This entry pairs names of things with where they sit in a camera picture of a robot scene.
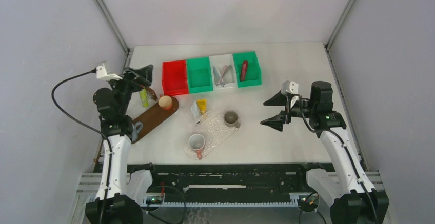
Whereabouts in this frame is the white blue mug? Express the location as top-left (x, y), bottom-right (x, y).
top-left (132, 122), bottom-right (143, 143)

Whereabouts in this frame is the black front rail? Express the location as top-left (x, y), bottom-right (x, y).
top-left (127, 163), bottom-right (334, 205)

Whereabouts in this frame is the clear holder with wooden ends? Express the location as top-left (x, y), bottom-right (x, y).
top-left (127, 87), bottom-right (157, 118)

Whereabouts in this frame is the white toothpaste tube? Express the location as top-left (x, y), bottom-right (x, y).
top-left (190, 100), bottom-right (202, 126)

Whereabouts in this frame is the pink toothbrush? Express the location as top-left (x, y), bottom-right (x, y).
top-left (217, 65), bottom-right (228, 87)

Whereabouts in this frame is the camera cable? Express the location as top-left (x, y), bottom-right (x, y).
top-left (289, 93), bottom-right (380, 224)
top-left (51, 69), bottom-right (114, 224)

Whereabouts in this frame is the brown wooden oval tray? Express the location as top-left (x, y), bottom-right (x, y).
top-left (132, 97), bottom-right (179, 144)

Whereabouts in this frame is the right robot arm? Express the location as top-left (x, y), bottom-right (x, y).
top-left (261, 81), bottom-right (389, 223)

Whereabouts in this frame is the white translucent bin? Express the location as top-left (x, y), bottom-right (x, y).
top-left (209, 54), bottom-right (237, 90)

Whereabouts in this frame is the green yellow toothpaste tube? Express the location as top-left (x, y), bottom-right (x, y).
top-left (139, 89), bottom-right (149, 108)

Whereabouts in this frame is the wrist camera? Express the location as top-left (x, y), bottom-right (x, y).
top-left (95, 62), bottom-right (123, 82)
top-left (281, 80), bottom-right (300, 110)

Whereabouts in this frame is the left circuit board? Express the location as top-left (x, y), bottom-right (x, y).
top-left (144, 196), bottom-right (164, 206)

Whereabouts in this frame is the green bin with toothpaste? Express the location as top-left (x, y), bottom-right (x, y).
top-left (232, 51), bottom-right (262, 88)

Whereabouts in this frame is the red toothpaste tube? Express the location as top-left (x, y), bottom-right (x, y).
top-left (240, 60), bottom-right (249, 82)

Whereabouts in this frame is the clear textured oval tray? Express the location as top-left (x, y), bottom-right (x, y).
top-left (188, 113), bottom-right (238, 159)

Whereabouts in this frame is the right camera cable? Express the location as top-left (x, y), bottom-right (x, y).
top-left (289, 93), bottom-right (380, 224)

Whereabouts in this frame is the green bin with cups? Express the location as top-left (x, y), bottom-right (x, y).
top-left (186, 56), bottom-right (213, 93)

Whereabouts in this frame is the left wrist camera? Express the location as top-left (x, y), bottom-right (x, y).
top-left (95, 62), bottom-right (123, 82)

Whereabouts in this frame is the red plastic bin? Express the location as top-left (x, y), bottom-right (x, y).
top-left (162, 59), bottom-right (189, 96)

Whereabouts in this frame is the beige cup orange handle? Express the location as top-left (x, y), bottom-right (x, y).
top-left (158, 95), bottom-right (173, 111)

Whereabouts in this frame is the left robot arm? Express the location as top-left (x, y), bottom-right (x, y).
top-left (85, 65), bottom-right (153, 223)

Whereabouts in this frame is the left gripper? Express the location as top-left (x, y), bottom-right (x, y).
top-left (107, 65), bottom-right (153, 115)

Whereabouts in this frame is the right circuit board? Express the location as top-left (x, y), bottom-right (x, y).
top-left (299, 194), bottom-right (320, 213)

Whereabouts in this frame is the circuit board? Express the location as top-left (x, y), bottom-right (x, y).
top-left (299, 194), bottom-right (320, 213)
top-left (144, 196), bottom-right (164, 206)

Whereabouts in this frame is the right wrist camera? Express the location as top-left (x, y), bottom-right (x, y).
top-left (281, 80), bottom-right (300, 110)

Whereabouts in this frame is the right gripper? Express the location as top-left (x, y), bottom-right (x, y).
top-left (261, 89), bottom-right (316, 131)

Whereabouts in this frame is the grey ceramic mug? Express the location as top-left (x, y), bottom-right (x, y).
top-left (224, 111), bottom-right (241, 129)

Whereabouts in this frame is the left camera cable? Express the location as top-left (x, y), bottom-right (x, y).
top-left (51, 69), bottom-right (114, 224)

